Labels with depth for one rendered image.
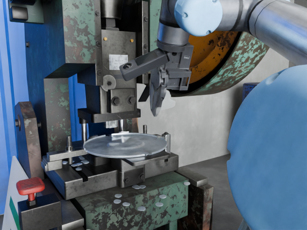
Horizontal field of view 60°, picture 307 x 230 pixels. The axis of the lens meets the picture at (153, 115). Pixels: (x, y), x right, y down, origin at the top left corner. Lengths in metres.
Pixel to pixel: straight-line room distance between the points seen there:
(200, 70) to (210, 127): 2.05
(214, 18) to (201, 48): 0.65
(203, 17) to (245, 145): 0.32
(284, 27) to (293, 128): 0.29
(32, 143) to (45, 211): 0.50
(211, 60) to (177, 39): 0.44
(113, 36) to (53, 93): 0.36
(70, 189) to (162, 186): 0.30
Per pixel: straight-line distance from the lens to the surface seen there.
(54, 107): 1.14
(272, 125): 0.19
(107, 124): 1.02
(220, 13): 0.50
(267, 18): 0.49
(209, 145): 3.15
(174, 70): 0.66
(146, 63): 0.63
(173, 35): 0.61
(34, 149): 1.21
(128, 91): 0.93
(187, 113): 2.82
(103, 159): 0.98
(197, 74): 1.10
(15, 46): 2.07
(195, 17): 0.49
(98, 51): 0.88
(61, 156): 0.98
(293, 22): 0.45
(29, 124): 1.21
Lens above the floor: 1.05
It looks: 10 degrees down
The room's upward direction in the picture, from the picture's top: straight up
